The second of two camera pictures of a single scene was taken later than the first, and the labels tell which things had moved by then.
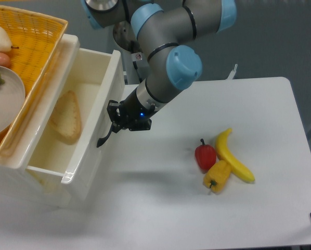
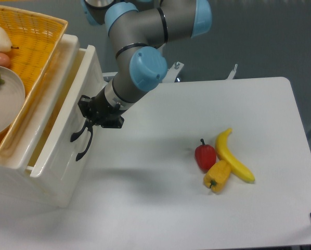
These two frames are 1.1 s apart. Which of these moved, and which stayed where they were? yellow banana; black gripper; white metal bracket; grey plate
Moved: black gripper
Stayed: yellow banana; white metal bracket; grey plate
